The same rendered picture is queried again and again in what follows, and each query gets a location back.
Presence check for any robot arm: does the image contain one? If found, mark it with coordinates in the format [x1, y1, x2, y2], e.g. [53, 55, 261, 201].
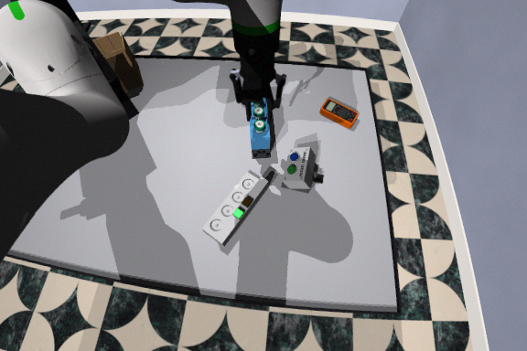
[0, 0, 283, 264]

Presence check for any black table edge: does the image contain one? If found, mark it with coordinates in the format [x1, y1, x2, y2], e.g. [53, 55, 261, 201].
[6, 55, 402, 315]

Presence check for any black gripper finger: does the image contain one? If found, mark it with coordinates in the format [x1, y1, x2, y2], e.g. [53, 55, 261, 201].
[265, 73, 286, 124]
[230, 69, 252, 122]

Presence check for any white button panel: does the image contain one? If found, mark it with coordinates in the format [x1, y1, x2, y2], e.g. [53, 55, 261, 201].
[281, 147, 324, 193]

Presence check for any blue test tube rack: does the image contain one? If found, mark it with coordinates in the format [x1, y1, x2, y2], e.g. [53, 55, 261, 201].
[250, 100, 270, 150]

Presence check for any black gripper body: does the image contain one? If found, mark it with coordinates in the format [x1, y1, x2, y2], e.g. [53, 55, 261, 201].
[240, 55, 276, 86]

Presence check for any orange pocket multimeter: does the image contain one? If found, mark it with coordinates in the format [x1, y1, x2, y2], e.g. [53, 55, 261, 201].
[320, 99, 359, 129]

